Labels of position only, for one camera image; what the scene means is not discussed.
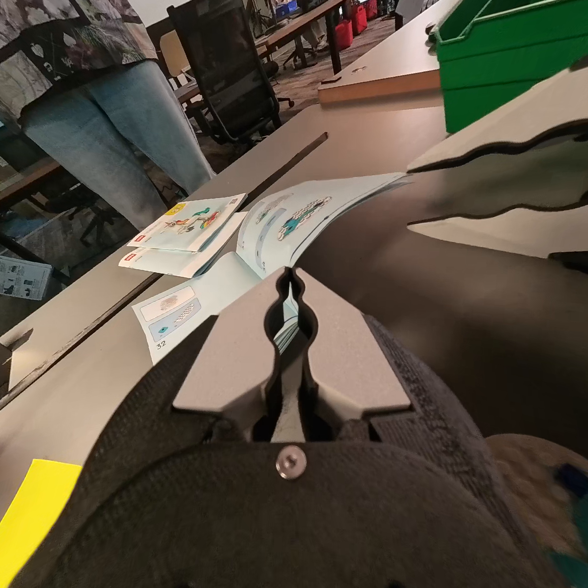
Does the yellow paper sheet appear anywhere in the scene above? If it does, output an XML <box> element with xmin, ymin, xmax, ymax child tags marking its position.
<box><xmin>0</xmin><ymin>458</ymin><xmax>83</xmax><ymax>588</ymax></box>

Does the green plastic bin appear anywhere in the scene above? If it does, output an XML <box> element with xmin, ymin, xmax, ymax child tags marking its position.
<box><xmin>434</xmin><ymin>0</ymin><xmax>588</xmax><ymax>134</ymax></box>

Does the black mesh office chair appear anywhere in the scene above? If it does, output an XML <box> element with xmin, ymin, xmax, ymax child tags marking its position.
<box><xmin>166</xmin><ymin>0</ymin><xmax>295</xmax><ymax>145</ymax></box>

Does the white pictogram sheet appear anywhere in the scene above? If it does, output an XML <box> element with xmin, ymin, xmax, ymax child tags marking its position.
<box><xmin>0</xmin><ymin>255</ymin><xmax>52</xmax><ymax>301</ymax></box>

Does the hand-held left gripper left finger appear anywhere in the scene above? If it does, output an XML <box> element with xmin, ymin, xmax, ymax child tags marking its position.
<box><xmin>171</xmin><ymin>266</ymin><xmax>295</xmax><ymax>442</ymax></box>

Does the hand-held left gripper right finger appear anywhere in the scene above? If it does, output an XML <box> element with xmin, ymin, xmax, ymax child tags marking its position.
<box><xmin>292</xmin><ymin>267</ymin><xmax>413</xmax><ymax>439</ymax></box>

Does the small booklet with unicorn picture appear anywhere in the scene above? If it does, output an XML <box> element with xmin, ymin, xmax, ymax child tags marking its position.
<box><xmin>139</xmin><ymin>194</ymin><xmax>249</xmax><ymax>253</ymax></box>

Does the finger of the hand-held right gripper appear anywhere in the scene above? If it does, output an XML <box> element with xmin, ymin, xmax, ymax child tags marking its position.
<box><xmin>406</xmin><ymin>60</ymin><xmax>588</xmax><ymax>174</ymax></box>
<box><xmin>406</xmin><ymin>195</ymin><xmax>588</xmax><ymax>259</ymax></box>

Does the white toy brick model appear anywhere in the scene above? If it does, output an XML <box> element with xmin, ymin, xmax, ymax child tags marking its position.
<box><xmin>482</xmin><ymin>434</ymin><xmax>588</xmax><ymax>588</ymax></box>

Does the long wooden table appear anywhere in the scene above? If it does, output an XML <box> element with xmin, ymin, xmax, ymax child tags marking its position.
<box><xmin>257</xmin><ymin>0</ymin><xmax>345</xmax><ymax>74</ymax></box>
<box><xmin>0</xmin><ymin>158</ymin><xmax>65</xmax><ymax>205</ymax></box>

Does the small plain instruction booklet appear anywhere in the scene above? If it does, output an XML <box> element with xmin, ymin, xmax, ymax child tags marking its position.
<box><xmin>119</xmin><ymin>211</ymin><xmax>246</xmax><ymax>278</ymax></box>

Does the large instruction booklet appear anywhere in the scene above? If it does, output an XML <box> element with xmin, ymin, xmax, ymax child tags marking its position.
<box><xmin>131</xmin><ymin>172</ymin><xmax>414</xmax><ymax>368</ymax></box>

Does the tan wooden chair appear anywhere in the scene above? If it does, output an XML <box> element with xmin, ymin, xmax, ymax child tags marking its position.
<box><xmin>158</xmin><ymin>30</ymin><xmax>203</xmax><ymax>111</ymax></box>

